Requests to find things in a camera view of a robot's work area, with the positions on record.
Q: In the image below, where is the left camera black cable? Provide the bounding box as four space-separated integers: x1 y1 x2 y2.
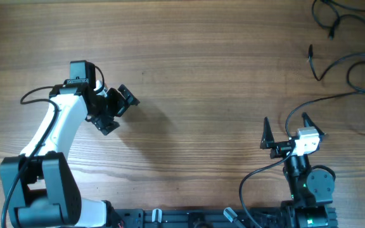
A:
1 85 61 228

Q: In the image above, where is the camera black cable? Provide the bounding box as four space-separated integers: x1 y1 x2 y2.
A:
238 148 296 228
1 85 61 228

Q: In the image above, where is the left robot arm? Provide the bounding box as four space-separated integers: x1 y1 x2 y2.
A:
0 60 139 227

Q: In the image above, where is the right camera black cable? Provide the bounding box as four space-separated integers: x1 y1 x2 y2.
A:
238 148 296 228

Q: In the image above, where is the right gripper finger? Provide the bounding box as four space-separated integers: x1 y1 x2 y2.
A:
260 117 275 149
302 112 325 141

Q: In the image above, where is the black usb cable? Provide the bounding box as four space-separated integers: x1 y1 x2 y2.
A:
285 91 365 139
311 0 365 56
307 43 365 93

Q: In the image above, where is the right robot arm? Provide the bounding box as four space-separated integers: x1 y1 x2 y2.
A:
260 113 338 228

